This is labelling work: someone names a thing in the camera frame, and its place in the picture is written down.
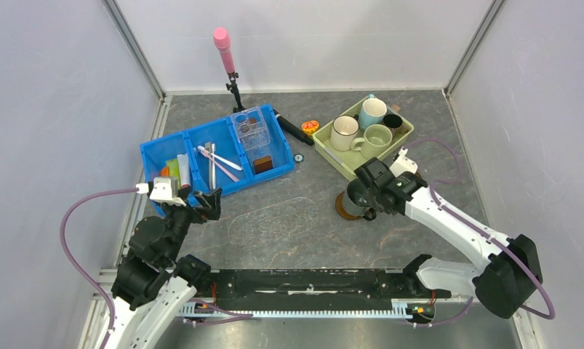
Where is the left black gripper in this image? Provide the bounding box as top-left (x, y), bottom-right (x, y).
top-left (162, 185), bottom-right (223, 262)

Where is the dark grey mug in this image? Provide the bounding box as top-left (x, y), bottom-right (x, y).
top-left (335, 190), bottom-right (377, 221)

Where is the white toothpaste tube red cap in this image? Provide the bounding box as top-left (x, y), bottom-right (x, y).
top-left (177, 153), bottom-right (191, 188)

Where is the green toothpaste tube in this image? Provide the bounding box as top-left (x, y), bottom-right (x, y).
top-left (166, 158), bottom-right (180, 181)

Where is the clear plastic toothbrush holder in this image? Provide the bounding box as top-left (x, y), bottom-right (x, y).
top-left (231, 107), bottom-right (271, 152)

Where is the brown oval wooden tray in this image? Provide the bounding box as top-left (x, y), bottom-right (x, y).
top-left (335, 192), bottom-right (369, 220)

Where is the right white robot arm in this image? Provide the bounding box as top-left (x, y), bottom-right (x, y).
top-left (345, 158), bottom-right (543, 318)

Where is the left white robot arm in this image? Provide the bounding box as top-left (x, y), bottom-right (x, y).
top-left (100, 177), bottom-right (222, 348)

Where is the white toothbrush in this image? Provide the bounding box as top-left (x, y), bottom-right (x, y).
top-left (197, 145), bottom-right (242, 171)

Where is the orange toothpaste tube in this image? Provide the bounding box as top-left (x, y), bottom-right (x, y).
top-left (159, 166), bottom-right (170, 177)

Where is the grey toothbrush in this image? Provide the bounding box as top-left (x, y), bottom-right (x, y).
top-left (204, 142), bottom-right (217, 190)

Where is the blue compartment bin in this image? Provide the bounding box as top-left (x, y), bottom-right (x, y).
top-left (140, 104), bottom-right (295, 196)

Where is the light green mug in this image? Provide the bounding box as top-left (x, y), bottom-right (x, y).
top-left (350, 124), bottom-right (393, 159)

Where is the green plastic basket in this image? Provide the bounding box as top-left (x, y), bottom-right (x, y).
top-left (313, 95), bottom-right (414, 181)

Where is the white mug brown rim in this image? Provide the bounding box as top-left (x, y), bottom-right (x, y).
top-left (330, 116), bottom-right (359, 151)

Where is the black mug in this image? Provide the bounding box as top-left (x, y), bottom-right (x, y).
top-left (383, 113), bottom-right (404, 137)

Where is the orange yellow toy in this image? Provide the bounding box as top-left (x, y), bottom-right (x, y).
top-left (301, 120), bottom-right (320, 137)

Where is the light blue mug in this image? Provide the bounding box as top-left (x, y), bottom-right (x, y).
top-left (358, 97), bottom-right (388, 130)

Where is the black cylinder marker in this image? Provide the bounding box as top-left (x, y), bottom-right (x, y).
top-left (273, 109), bottom-right (314, 146)

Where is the pink microphone on stand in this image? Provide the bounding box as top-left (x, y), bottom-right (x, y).
top-left (212, 27), bottom-right (245, 113)

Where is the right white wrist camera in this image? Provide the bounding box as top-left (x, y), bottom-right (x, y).
top-left (389, 147), bottom-right (418, 177)

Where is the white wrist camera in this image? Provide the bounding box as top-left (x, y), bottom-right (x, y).
top-left (389, 147), bottom-right (418, 177)
top-left (148, 177), bottom-right (186, 206)

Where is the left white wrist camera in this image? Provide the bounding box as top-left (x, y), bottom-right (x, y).
top-left (148, 177), bottom-right (186, 206)

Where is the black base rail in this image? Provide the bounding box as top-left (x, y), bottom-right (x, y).
top-left (166, 268), bottom-right (437, 324)

